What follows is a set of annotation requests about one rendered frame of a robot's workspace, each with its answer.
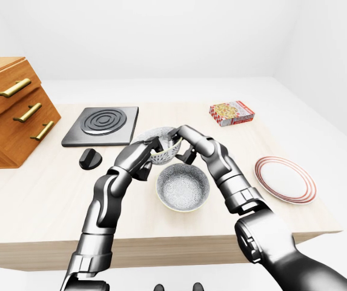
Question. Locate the small dark shape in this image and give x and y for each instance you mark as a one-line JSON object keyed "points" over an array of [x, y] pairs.
{"points": [[158, 287], [198, 287]]}

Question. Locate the medium wooden drawer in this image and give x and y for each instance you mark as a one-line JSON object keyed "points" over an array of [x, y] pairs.
{"points": [[41, 96]]}

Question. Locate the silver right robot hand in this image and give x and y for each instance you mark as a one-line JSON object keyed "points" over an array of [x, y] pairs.
{"points": [[214, 154]]}

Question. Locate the patterned grey bowl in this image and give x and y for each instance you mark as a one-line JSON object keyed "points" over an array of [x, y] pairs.
{"points": [[183, 188]]}

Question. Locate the patterned bowl with white rim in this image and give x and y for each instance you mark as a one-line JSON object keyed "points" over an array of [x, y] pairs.
{"points": [[168, 153]]}

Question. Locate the small wooden drawer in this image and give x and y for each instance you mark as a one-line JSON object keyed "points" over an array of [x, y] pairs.
{"points": [[50, 114]]}

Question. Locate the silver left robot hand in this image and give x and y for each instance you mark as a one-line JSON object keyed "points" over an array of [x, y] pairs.
{"points": [[132, 157]]}

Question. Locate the round black stove knob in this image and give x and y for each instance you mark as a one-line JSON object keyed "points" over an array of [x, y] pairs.
{"points": [[90, 159]]}

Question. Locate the flat dark stove plate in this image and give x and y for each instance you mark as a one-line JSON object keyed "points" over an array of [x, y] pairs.
{"points": [[121, 127]]}

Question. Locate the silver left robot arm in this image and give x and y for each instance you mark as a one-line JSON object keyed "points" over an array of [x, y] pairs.
{"points": [[106, 197]]}

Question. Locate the white plate with red rings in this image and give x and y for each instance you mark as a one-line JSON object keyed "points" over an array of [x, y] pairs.
{"points": [[283, 179]]}

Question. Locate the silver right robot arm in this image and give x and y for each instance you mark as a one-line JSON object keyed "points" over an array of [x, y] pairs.
{"points": [[270, 230]]}

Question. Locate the red printed food box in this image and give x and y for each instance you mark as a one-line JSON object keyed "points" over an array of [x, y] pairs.
{"points": [[230, 112]]}

